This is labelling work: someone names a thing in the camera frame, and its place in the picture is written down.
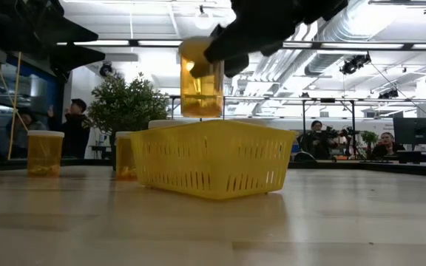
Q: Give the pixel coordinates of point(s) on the black computer monitor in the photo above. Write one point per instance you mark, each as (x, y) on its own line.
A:
(416, 131)

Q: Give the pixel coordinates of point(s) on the round pendant lamp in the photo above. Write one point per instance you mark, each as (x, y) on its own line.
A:
(203, 20)

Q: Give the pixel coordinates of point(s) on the yellow plastic basket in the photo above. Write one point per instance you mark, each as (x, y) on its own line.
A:
(213, 162)

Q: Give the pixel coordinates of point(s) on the green potted plant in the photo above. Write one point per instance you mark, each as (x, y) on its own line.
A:
(128, 103)

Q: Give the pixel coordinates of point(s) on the person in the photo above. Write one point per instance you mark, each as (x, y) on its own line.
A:
(26, 131)
(73, 129)
(318, 142)
(387, 146)

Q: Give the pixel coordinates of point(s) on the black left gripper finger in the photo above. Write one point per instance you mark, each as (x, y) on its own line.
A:
(72, 33)
(76, 59)

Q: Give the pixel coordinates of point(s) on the black ceiling spotlight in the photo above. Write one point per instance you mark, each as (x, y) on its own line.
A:
(354, 63)

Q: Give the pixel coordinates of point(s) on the small green desk plant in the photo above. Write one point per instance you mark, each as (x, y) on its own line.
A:
(369, 138)

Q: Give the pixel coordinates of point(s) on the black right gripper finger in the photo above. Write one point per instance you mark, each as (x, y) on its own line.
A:
(236, 65)
(242, 42)

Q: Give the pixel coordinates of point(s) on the black metal stand frame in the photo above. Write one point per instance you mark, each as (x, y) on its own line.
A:
(303, 125)

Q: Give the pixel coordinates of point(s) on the silver ceiling duct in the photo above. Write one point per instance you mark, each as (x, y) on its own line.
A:
(331, 44)

